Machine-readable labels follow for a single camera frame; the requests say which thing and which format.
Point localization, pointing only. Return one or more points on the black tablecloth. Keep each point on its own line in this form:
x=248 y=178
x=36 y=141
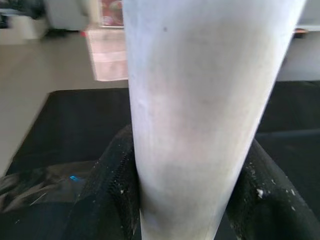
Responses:
x=75 y=120

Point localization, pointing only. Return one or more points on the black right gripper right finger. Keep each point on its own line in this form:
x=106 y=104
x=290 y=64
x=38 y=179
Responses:
x=275 y=212

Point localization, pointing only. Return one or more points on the red printed cardboard box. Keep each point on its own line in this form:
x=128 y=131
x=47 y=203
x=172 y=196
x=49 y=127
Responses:
x=112 y=12

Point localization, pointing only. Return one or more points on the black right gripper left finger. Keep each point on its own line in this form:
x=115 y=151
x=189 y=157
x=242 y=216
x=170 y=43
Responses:
x=107 y=200

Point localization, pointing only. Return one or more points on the white plastic table leg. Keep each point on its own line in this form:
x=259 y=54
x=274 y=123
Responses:
x=200 y=100

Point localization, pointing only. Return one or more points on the beige floor mat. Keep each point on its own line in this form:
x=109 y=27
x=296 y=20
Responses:
x=107 y=62

